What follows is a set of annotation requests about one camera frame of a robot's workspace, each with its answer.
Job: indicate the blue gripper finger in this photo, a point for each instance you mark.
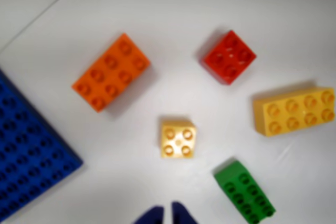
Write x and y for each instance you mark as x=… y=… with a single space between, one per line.
x=181 y=214
x=151 y=216

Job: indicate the yellow 2x2 block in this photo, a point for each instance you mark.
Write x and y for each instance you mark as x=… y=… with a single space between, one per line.
x=178 y=138

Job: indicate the green 2x4 block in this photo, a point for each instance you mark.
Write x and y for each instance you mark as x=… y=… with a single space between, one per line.
x=244 y=195

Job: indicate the orange 2x4 block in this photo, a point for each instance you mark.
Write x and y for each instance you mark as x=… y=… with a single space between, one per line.
x=111 y=73

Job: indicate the yellow 2x4 block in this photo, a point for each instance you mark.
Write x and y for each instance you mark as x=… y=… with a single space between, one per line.
x=296 y=111

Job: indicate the red 2x2 block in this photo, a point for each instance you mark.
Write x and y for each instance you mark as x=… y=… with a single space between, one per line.
x=228 y=57

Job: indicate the blue 8x8 baseplate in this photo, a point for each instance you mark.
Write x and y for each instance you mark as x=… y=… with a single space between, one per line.
x=29 y=145

